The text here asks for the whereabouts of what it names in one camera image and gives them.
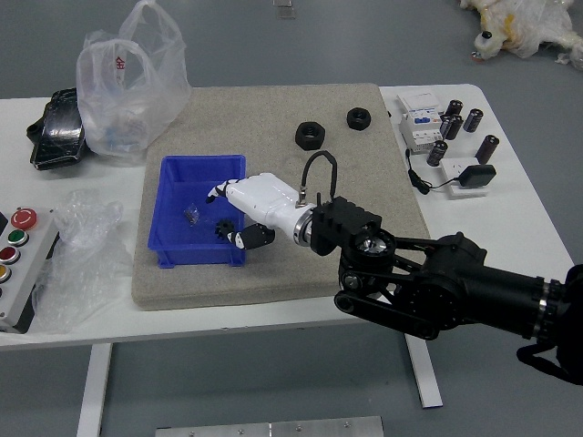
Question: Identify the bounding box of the blue plastic box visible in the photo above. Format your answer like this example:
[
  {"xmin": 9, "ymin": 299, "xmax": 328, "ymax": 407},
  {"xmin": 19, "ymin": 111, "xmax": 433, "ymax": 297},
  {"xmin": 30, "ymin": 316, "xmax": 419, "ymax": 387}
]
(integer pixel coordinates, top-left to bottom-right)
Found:
[{"xmin": 148, "ymin": 154, "xmax": 250, "ymax": 269}]

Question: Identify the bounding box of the translucent white plastic bag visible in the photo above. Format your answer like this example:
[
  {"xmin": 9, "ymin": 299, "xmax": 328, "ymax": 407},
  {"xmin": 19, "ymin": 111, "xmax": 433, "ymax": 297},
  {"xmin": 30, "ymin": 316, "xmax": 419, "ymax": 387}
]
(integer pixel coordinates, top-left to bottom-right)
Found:
[{"xmin": 75, "ymin": 0, "xmax": 192, "ymax": 168}]

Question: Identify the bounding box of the white table leg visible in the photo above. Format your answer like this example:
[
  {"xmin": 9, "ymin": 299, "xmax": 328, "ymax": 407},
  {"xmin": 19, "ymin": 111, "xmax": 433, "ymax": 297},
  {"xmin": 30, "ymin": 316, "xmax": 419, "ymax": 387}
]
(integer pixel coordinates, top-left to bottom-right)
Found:
[
  {"xmin": 404, "ymin": 339, "xmax": 444, "ymax": 409},
  {"xmin": 75, "ymin": 343, "xmax": 114, "ymax": 437}
]

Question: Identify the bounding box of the big black nut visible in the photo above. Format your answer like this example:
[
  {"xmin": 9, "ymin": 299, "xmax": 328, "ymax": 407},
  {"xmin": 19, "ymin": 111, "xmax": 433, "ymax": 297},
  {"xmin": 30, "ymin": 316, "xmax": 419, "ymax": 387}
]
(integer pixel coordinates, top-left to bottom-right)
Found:
[{"xmin": 294, "ymin": 120, "xmax": 327, "ymax": 150}]

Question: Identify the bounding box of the grey metal plate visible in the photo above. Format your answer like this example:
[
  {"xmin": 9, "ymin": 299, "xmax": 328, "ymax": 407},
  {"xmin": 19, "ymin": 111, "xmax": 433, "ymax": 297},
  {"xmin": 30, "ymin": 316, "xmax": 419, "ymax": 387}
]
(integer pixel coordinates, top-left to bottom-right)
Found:
[{"xmin": 154, "ymin": 415, "xmax": 384, "ymax": 437}]

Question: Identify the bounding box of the plastic-wrapped white plush toy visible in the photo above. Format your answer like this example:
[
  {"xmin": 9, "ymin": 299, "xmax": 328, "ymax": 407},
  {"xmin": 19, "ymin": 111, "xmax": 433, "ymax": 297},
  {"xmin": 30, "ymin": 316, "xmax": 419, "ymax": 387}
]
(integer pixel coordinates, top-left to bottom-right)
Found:
[{"xmin": 457, "ymin": 0, "xmax": 583, "ymax": 72}]

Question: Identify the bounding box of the white power socket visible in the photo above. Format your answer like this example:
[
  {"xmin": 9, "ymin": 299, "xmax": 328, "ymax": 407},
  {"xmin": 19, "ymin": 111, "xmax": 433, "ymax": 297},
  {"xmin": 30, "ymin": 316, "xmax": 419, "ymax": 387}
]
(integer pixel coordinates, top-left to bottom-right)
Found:
[{"xmin": 439, "ymin": 157, "xmax": 491, "ymax": 201}]

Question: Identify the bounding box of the black power adapter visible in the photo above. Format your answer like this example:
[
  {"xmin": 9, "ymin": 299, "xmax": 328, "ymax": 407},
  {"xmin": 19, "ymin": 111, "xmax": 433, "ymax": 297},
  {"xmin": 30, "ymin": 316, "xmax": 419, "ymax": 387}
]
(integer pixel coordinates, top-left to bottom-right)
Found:
[{"xmin": 456, "ymin": 164, "xmax": 497, "ymax": 188}]

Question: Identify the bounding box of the white circuit breaker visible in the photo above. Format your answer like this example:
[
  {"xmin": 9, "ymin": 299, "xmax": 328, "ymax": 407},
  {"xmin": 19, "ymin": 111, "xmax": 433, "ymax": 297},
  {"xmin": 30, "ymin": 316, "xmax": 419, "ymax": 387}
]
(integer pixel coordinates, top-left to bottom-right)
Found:
[{"xmin": 394, "ymin": 89, "xmax": 450, "ymax": 154}]

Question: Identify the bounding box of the grey push-button control box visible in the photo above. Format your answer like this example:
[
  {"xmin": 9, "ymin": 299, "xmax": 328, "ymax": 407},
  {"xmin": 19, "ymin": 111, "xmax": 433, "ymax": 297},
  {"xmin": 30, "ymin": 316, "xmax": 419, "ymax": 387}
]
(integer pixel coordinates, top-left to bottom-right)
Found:
[{"xmin": 0, "ymin": 207, "xmax": 61, "ymax": 336}]

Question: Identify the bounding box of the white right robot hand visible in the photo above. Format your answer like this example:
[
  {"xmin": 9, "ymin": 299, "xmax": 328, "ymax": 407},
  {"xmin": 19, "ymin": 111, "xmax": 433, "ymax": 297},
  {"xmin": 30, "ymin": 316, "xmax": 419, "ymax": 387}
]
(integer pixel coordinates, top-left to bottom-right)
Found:
[{"xmin": 205, "ymin": 172, "xmax": 315, "ymax": 251}]

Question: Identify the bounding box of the grey-brown foam mat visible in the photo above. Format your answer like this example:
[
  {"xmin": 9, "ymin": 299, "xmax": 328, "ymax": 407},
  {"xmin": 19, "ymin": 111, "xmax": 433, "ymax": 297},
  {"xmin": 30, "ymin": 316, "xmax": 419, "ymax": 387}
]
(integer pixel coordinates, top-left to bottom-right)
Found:
[{"xmin": 130, "ymin": 82, "xmax": 430, "ymax": 312}]

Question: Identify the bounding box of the large black gear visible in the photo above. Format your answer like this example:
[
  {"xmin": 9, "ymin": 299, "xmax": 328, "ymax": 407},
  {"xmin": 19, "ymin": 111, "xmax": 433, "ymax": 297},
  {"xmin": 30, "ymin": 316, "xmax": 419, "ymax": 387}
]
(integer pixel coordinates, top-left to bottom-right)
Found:
[{"xmin": 212, "ymin": 218, "xmax": 236, "ymax": 245}]

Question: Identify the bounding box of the small black nut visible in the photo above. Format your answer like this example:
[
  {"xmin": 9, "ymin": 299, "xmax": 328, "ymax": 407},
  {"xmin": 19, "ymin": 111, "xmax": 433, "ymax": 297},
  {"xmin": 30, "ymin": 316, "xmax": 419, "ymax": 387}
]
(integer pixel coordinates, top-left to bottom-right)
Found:
[{"xmin": 346, "ymin": 107, "xmax": 373, "ymax": 131}]

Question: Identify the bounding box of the black plastic tray stack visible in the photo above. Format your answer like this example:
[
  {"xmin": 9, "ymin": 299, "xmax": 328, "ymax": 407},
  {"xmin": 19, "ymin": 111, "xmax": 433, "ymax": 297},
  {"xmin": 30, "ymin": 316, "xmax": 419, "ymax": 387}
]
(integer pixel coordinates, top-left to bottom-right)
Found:
[{"xmin": 26, "ymin": 87, "xmax": 95, "ymax": 173}]

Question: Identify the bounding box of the clear bubble wrap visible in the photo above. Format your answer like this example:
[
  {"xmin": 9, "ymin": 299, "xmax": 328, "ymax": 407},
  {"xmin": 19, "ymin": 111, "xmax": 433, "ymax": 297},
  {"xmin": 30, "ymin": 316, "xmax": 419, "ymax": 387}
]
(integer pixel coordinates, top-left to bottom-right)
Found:
[{"xmin": 30, "ymin": 188, "xmax": 136, "ymax": 333}]

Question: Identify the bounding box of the black power cord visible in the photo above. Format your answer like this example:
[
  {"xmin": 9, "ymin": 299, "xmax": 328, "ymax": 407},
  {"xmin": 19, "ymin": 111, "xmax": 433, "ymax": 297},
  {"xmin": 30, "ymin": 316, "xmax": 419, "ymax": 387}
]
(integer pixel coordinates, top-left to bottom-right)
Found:
[{"xmin": 404, "ymin": 147, "xmax": 461, "ymax": 198}]

